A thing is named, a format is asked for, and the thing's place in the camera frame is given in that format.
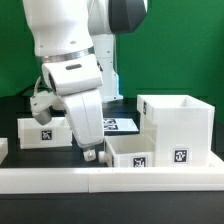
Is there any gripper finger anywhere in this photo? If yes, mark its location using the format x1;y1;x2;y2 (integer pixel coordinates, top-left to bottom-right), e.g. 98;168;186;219
82;146;96;162

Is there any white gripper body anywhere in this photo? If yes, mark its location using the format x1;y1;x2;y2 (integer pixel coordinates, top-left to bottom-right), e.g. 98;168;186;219
63;89;104;148

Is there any white front drawer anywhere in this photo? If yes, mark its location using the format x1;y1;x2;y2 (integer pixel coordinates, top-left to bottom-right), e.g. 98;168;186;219
98;134;155;168

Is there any white drawer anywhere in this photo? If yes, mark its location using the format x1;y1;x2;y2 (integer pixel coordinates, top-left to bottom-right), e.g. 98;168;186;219
98;134;155;168
17;117;72;149

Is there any white drawer cabinet box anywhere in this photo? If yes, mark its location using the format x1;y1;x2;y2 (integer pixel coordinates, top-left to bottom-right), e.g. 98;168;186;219
137;95;215;167

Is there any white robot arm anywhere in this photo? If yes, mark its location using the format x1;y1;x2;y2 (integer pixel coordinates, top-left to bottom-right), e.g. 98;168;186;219
22;0;148;161

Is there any white rear drawer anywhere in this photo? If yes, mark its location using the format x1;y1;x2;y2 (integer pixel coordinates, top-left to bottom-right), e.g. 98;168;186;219
17;117;72;149

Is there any marker tag sheet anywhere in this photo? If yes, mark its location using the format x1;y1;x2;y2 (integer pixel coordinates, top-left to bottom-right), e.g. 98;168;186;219
103;118;138;132

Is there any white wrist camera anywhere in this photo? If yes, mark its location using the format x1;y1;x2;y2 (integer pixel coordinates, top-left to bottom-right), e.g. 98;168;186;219
30;91;64;125

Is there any white front fence rail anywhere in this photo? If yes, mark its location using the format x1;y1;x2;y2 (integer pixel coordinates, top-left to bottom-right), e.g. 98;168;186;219
0;167;224;194

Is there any white left fence rail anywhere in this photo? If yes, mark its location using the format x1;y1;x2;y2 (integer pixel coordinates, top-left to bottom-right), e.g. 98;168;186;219
0;138;8;165

